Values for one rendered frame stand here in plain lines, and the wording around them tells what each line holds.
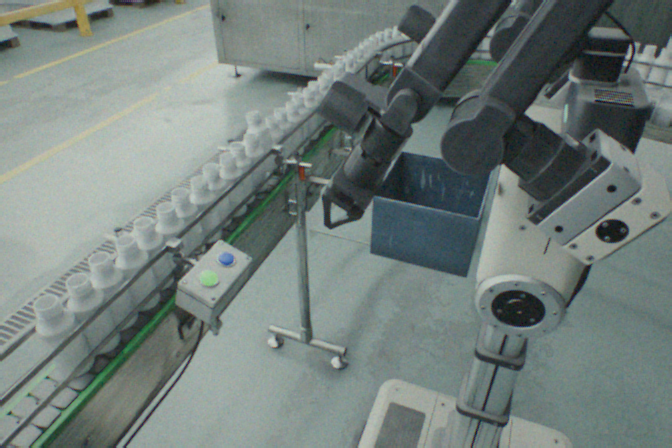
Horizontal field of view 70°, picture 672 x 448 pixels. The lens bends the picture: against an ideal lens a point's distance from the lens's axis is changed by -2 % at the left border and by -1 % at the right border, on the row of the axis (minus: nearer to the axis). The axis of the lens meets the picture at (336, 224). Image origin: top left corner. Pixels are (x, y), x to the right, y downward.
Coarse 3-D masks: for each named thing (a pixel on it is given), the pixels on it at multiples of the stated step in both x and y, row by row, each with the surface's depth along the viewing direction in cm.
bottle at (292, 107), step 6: (288, 102) 145; (294, 102) 145; (288, 108) 143; (294, 108) 143; (288, 114) 144; (294, 114) 144; (300, 114) 146; (294, 120) 144; (300, 120) 145; (294, 126) 145; (300, 132) 147; (294, 138) 147; (300, 138) 148; (294, 144) 149; (300, 150) 151
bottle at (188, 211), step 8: (176, 192) 105; (184, 192) 106; (176, 200) 103; (184, 200) 104; (176, 208) 105; (184, 208) 105; (192, 208) 106; (184, 216) 105; (192, 216) 106; (200, 224) 110; (192, 232) 108; (200, 232) 110; (192, 240) 109; (200, 240) 111; (192, 248) 110
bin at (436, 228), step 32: (416, 160) 165; (384, 192) 153; (416, 192) 172; (448, 192) 167; (480, 192) 162; (384, 224) 146; (416, 224) 142; (448, 224) 138; (480, 224) 152; (384, 256) 154; (416, 256) 149; (448, 256) 144
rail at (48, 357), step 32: (320, 128) 160; (192, 192) 114; (224, 192) 113; (192, 224) 104; (224, 224) 117; (160, 256) 96; (192, 256) 107; (128, 288) 89; (160, 288) 98; (128, 320) 91; (96, 352) 85; (64, 384) 80; (32, 416) 75
